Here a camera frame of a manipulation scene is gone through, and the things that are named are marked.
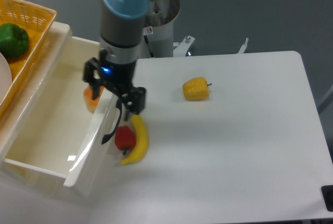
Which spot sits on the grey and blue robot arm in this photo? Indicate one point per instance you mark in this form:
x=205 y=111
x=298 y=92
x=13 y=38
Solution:
x=129 y=30

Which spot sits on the round orange bread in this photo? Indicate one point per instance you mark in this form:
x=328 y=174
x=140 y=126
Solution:
x=91 y=103

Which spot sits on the green bell pepper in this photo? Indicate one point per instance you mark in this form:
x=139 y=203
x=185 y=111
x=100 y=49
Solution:
x=14 y=40

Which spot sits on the yellow banana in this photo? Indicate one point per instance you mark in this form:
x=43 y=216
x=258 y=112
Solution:
x=142 y=142

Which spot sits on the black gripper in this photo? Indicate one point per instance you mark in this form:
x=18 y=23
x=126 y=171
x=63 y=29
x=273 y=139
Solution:
x=116 y=78

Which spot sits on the yellow woven basket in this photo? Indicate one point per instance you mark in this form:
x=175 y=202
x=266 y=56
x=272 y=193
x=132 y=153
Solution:
x=24 y=27

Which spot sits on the black drawer handle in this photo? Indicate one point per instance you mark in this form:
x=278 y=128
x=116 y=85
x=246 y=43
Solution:
x=107 y=137

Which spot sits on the yellow bell pepper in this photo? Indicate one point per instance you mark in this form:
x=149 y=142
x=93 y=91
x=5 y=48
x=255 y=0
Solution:
x=196 y=89

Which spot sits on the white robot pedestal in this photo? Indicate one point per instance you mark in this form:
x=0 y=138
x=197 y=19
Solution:
x=158 y=33

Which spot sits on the white open drawer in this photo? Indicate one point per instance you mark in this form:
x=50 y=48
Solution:
x=50 y=141

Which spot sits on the white drawer cabinet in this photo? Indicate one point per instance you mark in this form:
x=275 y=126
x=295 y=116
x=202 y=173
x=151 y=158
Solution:
x=56 y=39

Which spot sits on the black object at table edge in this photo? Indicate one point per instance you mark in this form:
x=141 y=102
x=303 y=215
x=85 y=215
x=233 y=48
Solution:
x=327 y=192

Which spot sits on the red bell pepper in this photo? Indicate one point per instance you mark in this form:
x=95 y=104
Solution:
x=124 y=139

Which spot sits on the white plate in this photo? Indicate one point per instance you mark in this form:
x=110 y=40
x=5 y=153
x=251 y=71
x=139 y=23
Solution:
x=5 y=77

